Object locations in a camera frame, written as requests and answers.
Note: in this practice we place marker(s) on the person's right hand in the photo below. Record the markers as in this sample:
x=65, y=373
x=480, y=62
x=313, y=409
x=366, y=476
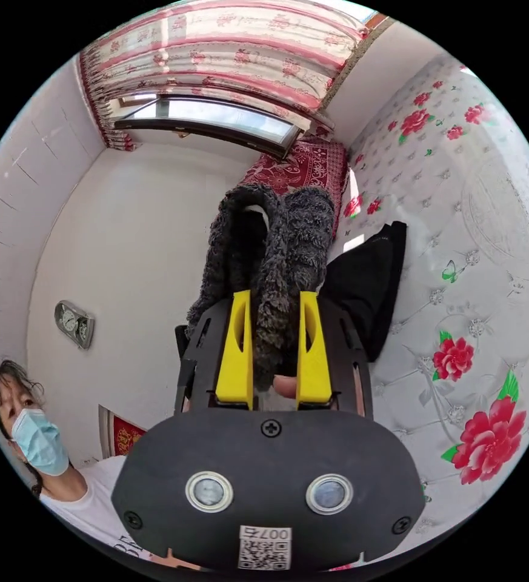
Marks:
x=285, y=386

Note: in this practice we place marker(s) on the black garment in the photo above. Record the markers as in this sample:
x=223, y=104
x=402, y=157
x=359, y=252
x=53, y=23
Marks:
x=364, y=291

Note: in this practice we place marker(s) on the window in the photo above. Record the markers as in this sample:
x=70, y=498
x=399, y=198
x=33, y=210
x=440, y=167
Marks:
x=214, y=116

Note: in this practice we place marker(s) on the person's body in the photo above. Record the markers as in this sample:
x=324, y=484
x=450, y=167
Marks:
x=87, y=495

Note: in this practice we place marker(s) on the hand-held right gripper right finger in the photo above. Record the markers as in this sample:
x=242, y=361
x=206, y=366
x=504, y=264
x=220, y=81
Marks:
x=313, y=368

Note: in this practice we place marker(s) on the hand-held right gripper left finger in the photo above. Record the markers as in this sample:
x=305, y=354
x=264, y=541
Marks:
x=236, y=363

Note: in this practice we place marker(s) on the bed with white floral sheet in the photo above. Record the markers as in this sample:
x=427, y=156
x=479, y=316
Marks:
x=455, y=282

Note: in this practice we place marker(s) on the dark gray wool pants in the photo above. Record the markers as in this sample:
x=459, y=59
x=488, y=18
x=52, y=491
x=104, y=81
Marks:
x=291, y=236

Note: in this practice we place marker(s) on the red patterned folded quilt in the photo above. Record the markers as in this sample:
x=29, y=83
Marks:
x=305, y=166

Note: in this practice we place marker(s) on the silver clock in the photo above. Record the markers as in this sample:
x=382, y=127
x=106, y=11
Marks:
x=74, y=323

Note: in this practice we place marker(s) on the red floral curtain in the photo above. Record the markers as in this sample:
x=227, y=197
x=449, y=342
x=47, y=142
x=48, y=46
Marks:
x=228, y=50

